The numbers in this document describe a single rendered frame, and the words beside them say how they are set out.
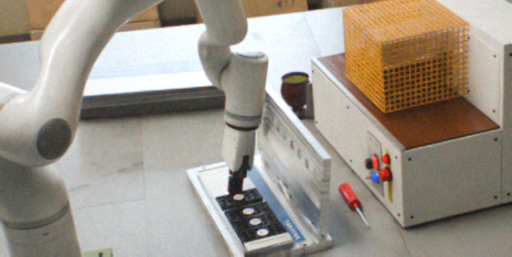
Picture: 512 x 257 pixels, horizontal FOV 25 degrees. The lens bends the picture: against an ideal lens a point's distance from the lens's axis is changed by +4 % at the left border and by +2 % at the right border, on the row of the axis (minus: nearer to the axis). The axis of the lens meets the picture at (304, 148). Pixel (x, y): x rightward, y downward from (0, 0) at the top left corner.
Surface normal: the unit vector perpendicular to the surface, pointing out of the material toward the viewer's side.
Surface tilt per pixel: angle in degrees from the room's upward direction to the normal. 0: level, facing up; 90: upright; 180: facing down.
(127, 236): 0
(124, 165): 0
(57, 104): 63
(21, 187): 33
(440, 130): 0
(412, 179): 90
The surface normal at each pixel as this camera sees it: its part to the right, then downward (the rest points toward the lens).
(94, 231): -0.07, -0.88
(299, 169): -0.94, 0.11
